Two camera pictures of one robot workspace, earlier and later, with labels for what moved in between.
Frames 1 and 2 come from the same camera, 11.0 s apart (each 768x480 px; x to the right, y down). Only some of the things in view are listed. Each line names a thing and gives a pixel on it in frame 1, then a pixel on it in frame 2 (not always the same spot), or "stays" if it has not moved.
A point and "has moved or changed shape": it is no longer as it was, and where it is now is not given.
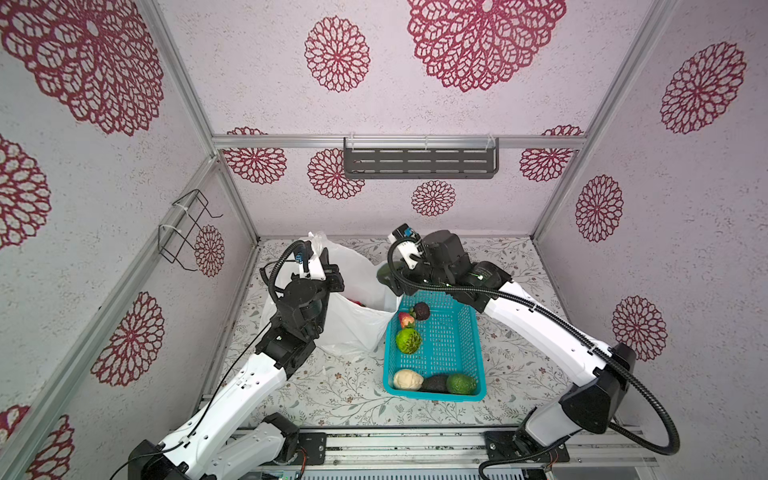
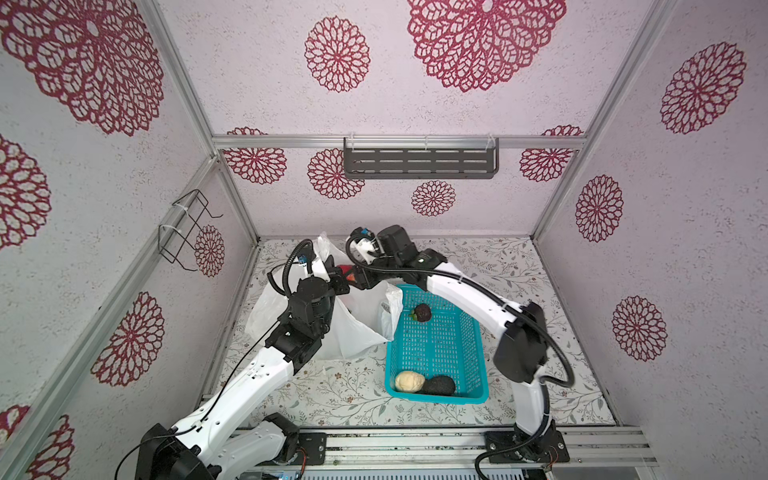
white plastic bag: [359, 313] has moved or changed shape
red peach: [405, 318] -> [345, 268]
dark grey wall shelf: [420, 157] stays
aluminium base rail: [625, 448] stays
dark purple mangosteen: [422, 311] stays
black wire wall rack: [179, 231] stays
